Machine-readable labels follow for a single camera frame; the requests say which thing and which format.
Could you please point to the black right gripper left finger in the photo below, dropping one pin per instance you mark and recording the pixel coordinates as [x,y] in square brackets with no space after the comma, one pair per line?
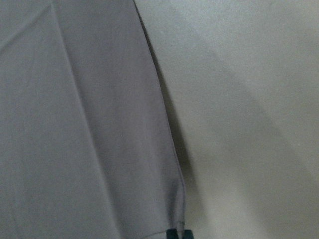
[171,234]

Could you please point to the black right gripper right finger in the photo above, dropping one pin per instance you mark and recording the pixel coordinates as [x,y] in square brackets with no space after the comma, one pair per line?
[188,234]

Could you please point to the dark brown t-shirt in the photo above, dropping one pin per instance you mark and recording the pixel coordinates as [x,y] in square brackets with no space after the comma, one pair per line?
[86,150]

